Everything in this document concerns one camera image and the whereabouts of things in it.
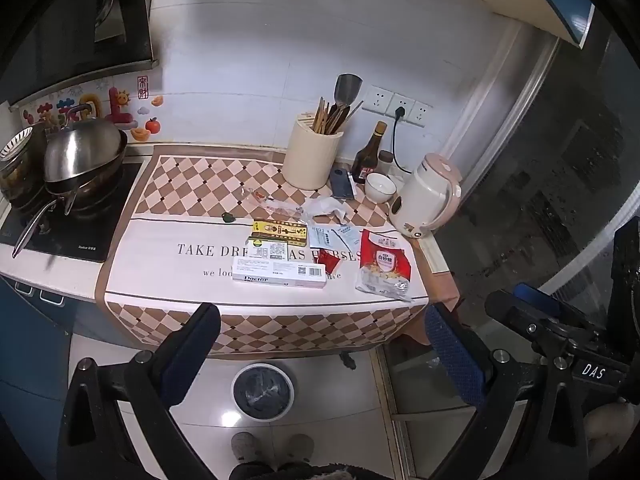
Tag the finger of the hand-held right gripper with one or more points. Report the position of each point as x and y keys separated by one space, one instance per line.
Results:
x=505 y=310
x=539 y=296

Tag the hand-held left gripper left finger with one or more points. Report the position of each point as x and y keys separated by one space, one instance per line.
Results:
x=192 y=355

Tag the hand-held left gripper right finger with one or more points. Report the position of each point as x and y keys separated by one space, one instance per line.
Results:
x=452 y=355

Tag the round grey trash bin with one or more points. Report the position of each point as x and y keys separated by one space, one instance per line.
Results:
x=262 y=392

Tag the white and pink long box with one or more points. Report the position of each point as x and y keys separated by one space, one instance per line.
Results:
x=275 y=272

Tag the green and white box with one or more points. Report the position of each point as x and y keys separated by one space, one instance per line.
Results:
x=270 y=249

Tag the small green cap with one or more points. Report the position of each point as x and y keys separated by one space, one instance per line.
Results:
x=228 y=217

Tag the yellow box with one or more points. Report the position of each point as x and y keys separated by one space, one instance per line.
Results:
x=280 y=229

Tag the small red sachet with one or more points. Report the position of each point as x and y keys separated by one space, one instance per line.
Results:
x=330 y=260

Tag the clear plastic wrapper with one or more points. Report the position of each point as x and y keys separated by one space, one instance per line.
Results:
x=270 y=202

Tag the white paper sachet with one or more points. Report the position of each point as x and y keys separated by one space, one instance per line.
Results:
x=320 y=237

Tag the white tissue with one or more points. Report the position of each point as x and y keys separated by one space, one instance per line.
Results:
x=325 y=207

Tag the person's right hand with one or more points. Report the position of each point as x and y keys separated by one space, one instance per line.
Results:
x=610 y=425

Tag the checkered tablecloth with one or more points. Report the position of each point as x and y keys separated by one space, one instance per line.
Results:
x=165 y=260

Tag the grey slipper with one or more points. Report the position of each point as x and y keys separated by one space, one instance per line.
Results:
x=300 y=447
x=245 y=447

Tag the sliding glass door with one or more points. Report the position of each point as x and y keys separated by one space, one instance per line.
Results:
x=550 y=185

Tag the red and white snack bag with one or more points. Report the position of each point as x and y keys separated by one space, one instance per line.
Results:
x=382 y=260

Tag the white electric kettle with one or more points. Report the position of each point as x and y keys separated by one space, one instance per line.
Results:
x=420 y=200

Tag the pale blue paper sachet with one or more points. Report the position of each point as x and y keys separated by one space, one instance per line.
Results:
x=347 y=240

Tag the black induction cooktop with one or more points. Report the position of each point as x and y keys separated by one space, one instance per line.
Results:
x=90 y=235

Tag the person's dark clothing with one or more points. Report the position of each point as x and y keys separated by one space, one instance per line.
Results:
x=300 y=472

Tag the blue base cabinet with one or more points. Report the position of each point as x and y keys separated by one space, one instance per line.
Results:
x=30 y=350

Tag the white bowl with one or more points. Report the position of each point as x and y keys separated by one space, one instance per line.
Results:
x=380 y=187

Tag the small seasoning jar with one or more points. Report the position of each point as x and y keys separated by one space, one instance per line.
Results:
x=386 y=160

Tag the dark smartphone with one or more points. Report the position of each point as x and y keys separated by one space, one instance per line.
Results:
x=342 y=185

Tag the dark sauce bottle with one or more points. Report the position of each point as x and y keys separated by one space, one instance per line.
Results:
x=365 y=160

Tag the cream utensil holder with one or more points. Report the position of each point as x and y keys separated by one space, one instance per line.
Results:
x=310 y=160

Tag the bundle of wooden chopsticks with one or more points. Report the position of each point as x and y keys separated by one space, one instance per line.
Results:
x=325 y=117

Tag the metal spatula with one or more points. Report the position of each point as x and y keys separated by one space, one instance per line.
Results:
x=347 y=87

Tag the white wall socket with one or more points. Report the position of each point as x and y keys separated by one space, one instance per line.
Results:
x=376 y=98
x=422 y=114
x=402 y=105

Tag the colourful wall stickers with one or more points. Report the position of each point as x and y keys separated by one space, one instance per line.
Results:
x=117 y=105

